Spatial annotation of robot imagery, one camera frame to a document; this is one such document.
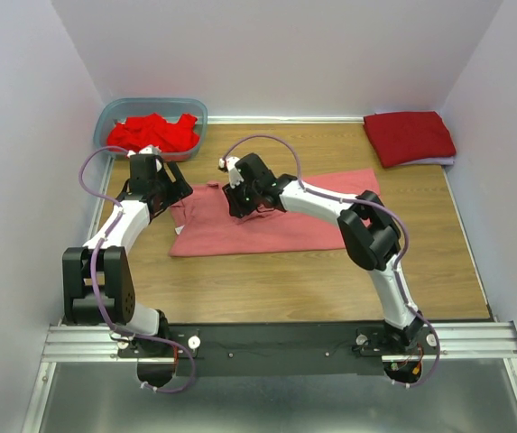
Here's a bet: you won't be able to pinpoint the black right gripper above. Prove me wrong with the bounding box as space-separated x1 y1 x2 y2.
221 176 260 219

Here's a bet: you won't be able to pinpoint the pink t-shirt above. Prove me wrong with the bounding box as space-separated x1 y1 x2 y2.
168 168 382 258

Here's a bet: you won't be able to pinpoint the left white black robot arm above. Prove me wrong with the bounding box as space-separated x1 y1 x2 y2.
62 152 193 357

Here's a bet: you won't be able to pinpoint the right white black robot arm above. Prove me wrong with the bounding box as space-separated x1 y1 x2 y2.
218 153 425 354

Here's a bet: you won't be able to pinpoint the bright red crumpled t-shirts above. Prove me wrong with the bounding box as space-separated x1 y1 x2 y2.
106 113 200 153

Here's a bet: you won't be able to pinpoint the dark red folded t-shirt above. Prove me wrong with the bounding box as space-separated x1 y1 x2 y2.
363 110 457 170

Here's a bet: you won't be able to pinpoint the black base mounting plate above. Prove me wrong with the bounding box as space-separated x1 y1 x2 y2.
117 321 437 383

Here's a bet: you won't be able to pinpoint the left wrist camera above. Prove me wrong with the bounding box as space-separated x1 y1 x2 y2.
126 145 162 158

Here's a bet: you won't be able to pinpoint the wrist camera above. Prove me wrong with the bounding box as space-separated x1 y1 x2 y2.
218 156 245 189
126 145 162 158

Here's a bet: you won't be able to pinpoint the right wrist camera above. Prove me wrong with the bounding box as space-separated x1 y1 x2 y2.
218 156 245 189

